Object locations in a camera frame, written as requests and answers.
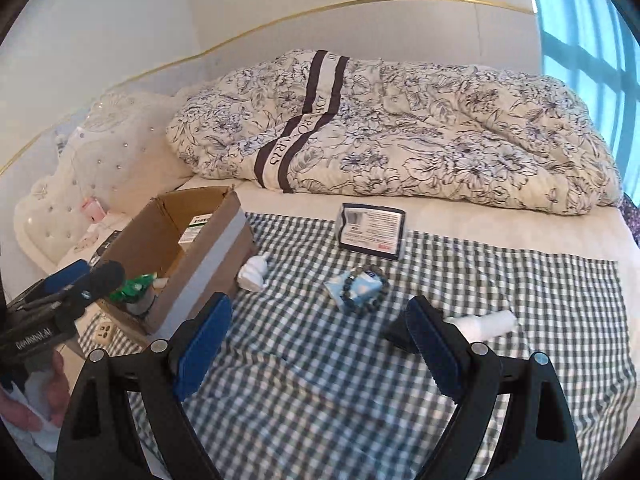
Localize black framed tissue pack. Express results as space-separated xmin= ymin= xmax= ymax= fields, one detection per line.
xmin=335 ymin=203 xmax=407 ymax=261

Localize black small box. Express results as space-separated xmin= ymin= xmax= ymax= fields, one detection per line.
xmin=89 ymin=230 xmax=122 ymax=266

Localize checkered green white cloth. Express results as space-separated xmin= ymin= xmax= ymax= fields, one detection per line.
xmin=79 ymin=211 xmax=634 ymax=480

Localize floral patterned duvet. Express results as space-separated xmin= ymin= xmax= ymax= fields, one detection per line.
xmin=166 ymin=50 xmax=623 ymax=216

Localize white small bottle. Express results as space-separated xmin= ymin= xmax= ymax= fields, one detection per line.
xmin=445 ymin=310 xmax=518 ymax=342

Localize blue white tissue packet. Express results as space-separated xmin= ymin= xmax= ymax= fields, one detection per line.
xmin=324 ymin=266 xmax=390 ymax=315

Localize person left hand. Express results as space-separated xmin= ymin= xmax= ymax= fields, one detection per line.
xmin=1 ymin=350 xmax=70 ymax=432

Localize brown bead bracelet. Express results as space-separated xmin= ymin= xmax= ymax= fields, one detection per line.
xmin=337 ymin=264 xmax=392 ymax=316

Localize white plush rabbit toy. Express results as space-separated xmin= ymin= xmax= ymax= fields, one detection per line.
xmin=236 ymin=254 xmax=268 ymax=292

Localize white power strip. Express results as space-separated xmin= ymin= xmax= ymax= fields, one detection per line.
xmin=92 ymin=321 xmax=117 ymax=347

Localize white tufted headboard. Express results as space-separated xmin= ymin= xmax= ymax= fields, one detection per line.
xmin=13 ymin=92 xmax=191 ymax=272

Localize green plastic bag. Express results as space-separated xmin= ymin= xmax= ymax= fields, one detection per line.
xmin=108 ymin=273 xmax=156 ymax=304

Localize brown cardboard box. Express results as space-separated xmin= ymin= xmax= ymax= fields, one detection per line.
xmin=98 ymin=186 xmax=257 ymax=342

